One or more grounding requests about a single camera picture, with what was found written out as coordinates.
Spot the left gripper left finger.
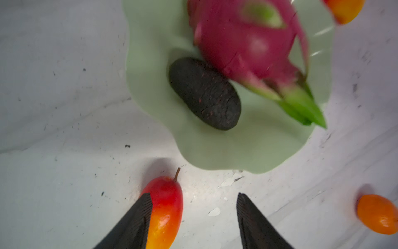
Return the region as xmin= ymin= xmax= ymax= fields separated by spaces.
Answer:
xmin=94 ymin=193 xmax=152 ymax=249

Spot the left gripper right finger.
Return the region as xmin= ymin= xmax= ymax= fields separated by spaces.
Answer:
xmin=236 ymin=193 xmax=293 ymax=249

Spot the large red yellow mango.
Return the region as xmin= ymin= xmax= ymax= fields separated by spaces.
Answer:
xmin=142 ymin=168 xmax=183 ymax=249

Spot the black avocado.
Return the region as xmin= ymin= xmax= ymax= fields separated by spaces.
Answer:
xmin=168 ymin=57 xmax=241 ymax=131

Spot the pink dragon fruit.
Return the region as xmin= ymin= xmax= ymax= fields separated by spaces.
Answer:
xmin=187 ymin=1 xmax=326 ymax=128

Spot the small red yellow mango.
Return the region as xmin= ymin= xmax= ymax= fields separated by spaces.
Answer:
xmin=323 ymin=0 xmax=366 ymax=25

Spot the green scalloped fruit bowl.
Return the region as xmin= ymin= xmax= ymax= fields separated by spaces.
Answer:
xmin=123 ymin=1 xmax=334 ymax=174

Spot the orange tangerine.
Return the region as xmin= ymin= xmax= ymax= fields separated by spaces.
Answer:
xmin=356 ymin=195 xmax=398 ymax=235

